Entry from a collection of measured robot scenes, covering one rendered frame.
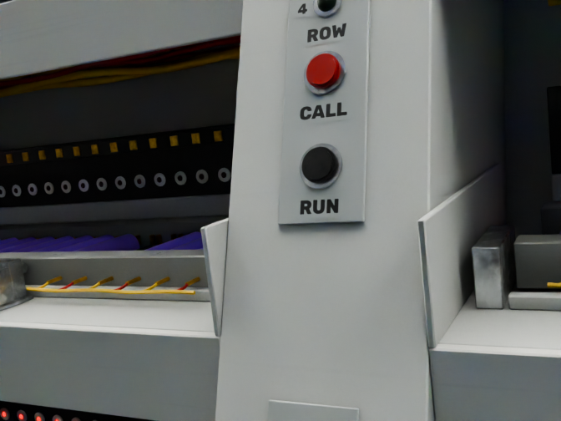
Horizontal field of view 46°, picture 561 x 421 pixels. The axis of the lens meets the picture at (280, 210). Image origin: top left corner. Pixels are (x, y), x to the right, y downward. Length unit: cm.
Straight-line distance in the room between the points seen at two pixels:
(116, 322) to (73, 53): 17
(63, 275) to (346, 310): 21
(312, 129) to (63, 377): 18
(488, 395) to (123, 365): 17
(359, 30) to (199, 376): 17
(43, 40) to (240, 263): 21
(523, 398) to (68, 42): 31
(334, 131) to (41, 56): 22
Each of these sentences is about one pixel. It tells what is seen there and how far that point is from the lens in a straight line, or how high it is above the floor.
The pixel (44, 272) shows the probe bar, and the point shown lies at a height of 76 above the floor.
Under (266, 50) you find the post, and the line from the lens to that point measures 32.
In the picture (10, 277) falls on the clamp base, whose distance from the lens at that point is 44.
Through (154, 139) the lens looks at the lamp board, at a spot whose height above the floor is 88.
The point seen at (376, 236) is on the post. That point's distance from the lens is 28.
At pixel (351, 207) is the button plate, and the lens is 28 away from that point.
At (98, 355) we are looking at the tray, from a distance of 35.
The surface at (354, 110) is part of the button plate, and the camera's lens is 29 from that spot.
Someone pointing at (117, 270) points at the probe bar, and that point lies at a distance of 40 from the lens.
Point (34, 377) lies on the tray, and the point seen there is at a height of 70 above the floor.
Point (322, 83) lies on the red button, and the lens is 30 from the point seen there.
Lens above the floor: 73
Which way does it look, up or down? 11 degrees up
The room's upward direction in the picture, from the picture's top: 3 degrees clockwise
